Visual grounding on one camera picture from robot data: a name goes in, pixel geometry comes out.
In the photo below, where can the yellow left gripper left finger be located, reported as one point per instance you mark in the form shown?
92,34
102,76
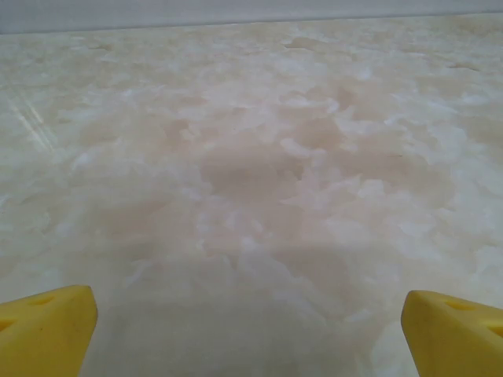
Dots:
43,337

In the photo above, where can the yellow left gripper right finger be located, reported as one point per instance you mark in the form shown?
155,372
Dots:
456,341

